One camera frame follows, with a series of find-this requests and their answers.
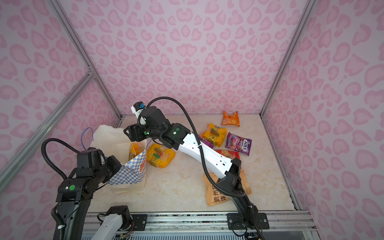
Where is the orange taro chips bag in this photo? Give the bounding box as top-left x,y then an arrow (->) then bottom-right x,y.
203,170 -> 252,206

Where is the blue checkered paper bag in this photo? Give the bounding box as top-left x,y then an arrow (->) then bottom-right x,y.
91,125 -> 147,194

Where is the purple grape candy bag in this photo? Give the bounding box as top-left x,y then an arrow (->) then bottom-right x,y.
198,135 -> 214,149

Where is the purple Fox's candy bag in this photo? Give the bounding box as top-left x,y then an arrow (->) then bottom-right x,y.
226,133 -> 252,156

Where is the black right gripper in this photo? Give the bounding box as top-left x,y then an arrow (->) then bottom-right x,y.
122,120 -> 165,141

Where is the small orange snack packet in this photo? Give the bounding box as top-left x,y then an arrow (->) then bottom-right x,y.
221,111 -> 240,127

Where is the aluminium corner frame post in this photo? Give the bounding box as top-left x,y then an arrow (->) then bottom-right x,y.
47,0 -> 123,120

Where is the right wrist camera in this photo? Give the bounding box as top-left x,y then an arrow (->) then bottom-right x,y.
131,102 -> 146,119

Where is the yellow orange candy bag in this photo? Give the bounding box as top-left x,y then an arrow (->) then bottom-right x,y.
202,123 -> 228,148

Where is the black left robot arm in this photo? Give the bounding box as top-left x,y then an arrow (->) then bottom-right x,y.
51,148 -> 122,240

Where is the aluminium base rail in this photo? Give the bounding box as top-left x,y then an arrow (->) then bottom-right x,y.
80,210 -> 319,240

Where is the diagonal aluminium frame bar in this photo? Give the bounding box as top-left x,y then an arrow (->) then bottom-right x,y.
1,71 -> 94,192

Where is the yellow mango candy bag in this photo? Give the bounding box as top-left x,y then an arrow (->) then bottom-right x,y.
147,143 -> 176,169
129,143 -> 142,161

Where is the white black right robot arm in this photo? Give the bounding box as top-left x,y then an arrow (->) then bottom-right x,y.
124,102 -> 260,230

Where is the right aluminium corner post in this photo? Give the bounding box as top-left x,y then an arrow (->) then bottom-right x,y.
260,0 -> 319,119

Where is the black corrugated right cable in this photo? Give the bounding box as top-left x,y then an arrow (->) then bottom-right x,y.
145,96 -> 247,198

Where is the red fruit candy bag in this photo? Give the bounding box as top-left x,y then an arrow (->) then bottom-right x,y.
216,150 -> 240,160

